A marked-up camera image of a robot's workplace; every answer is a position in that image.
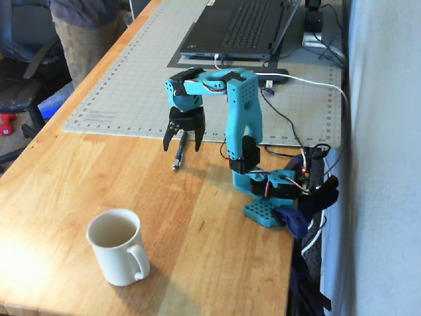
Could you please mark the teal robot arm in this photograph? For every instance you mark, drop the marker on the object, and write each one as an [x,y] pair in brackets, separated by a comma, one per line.
[243,108]

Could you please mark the dark blue clamp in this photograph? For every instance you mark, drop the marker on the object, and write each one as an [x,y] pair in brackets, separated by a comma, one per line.
[293,221]

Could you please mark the black office chair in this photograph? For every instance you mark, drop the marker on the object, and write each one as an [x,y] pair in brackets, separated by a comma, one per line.
[19,95]

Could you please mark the white ceramic mug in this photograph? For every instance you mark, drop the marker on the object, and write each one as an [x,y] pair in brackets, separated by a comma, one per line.
[115,253]

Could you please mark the red dumbbell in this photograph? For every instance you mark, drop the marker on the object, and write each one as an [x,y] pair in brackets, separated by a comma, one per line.
[6,126]

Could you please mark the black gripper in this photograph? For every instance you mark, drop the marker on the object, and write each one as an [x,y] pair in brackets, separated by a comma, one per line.
[190,120]

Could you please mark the person in tan trousers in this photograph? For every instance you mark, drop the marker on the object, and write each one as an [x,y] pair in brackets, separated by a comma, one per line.
[85,39]

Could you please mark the black monitor stand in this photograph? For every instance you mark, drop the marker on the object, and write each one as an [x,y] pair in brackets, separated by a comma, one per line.
[314,21]

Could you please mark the dark grey laptop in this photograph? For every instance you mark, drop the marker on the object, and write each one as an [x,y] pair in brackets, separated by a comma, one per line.
[243,29]

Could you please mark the grey gridded cutting mat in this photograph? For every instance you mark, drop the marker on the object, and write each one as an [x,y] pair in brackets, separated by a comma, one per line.
[131,82]

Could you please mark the black usb hub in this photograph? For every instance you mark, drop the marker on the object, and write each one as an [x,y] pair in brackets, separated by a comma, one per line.
[279,73]

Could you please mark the blue box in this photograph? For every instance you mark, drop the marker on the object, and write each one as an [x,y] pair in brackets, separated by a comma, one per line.
[54,103]

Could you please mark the black pen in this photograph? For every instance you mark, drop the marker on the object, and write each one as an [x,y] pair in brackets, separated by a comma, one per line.
[179,153]

